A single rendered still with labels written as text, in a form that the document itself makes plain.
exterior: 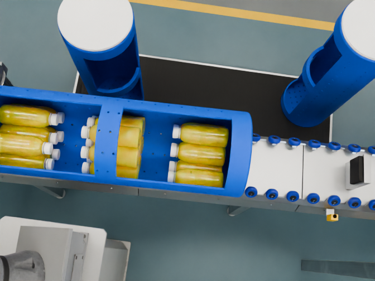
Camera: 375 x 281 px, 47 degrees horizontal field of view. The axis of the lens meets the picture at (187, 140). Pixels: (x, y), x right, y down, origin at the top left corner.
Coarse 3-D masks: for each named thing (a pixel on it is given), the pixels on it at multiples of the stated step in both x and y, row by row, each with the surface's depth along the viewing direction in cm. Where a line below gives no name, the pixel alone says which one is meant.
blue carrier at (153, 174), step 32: (0, 96) 149; (32, 96) 133; (64, 96) 135; (96, 96) 138; (64, 128) 155; (160, 128) 155; (64, 160) 152; (96, 160) 130; (160, 160) 155; (192, 192) 141; (224, 192) 137
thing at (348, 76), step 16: (336, 32) 169; (320, 48) 208; (336, 48) 211; (304, 64) 212; (320, 64) 230; (336, 64) 177; (352, 64) 170; (368, 64) 165; (304, 80) 209; (320, 80) 194; (336, 80) 185; (352, 80) 181; (368, 80) 182; (288, 96) 250; (304, 96) 251; (320, 96) 204; (336, 96) 199; (352, 96) 205; (288, 112) 242; (304, 112) 227; (320, 112) 221
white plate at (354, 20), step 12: (360, 0) 168; (372, 0) 168; (348, 12) 166; (360, 12) 166; (372, 12) 167; (348, 24) 165; (360, 24) 165; (372, 24) 165; (348, 36) 164; (360, 36) 164; (372, 36) 164; (360, 48) 163; (372, 48) 163
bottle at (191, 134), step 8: (184, 128) 143; (192, 128) 142; (200, 128) 143; (208, 128) 143; (216, 128) 143; (224, 128) 144; (184, 136) 142; (192, 136) 142; (200, 136) 142; (208, 136) 142; (216, 136) 142; (224, 136) 142; (200, 144) 144; (208, 144) 144; (216, 144) 143; (224, 144) 143
